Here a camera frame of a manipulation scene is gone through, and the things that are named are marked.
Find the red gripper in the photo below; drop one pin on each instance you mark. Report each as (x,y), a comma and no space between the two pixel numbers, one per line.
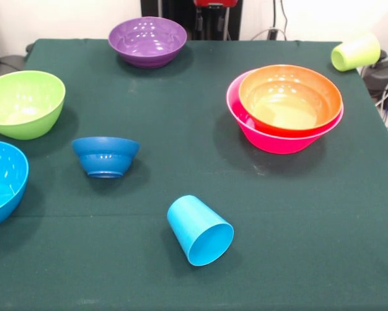
(214,2)

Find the purple bowl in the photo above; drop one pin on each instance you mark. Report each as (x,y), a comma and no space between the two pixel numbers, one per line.
(148,39)

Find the large orange bowl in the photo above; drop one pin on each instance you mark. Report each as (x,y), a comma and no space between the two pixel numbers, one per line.
(291,97)

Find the pink bowl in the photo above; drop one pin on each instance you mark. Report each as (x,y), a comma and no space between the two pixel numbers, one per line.
(278,144)

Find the dark green table cloth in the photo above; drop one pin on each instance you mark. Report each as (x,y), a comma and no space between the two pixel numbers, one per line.
(180,162)

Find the lime green cup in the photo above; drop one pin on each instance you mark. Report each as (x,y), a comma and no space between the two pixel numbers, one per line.
(355,53)

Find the small dark blue bowl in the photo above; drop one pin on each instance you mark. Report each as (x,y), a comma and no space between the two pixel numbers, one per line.
(104,158)

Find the lime green bowl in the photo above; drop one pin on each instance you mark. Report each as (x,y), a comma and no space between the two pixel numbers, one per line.
(25,103)

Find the light blue cup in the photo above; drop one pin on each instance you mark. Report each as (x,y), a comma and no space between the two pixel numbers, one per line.
(193,223)

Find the light blue bowl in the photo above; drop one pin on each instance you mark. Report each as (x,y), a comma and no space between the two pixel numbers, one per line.
(2,184)

